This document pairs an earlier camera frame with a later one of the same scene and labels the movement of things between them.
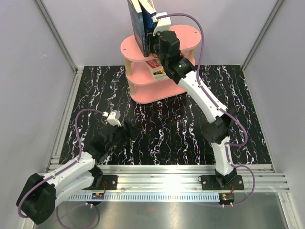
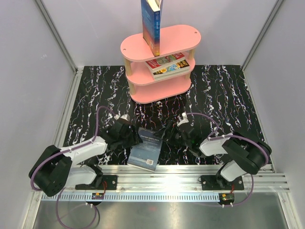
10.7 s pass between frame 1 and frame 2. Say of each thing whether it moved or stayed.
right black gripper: moved
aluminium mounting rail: stayed
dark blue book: moved
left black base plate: stayed
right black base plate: stayed
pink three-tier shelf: stayed
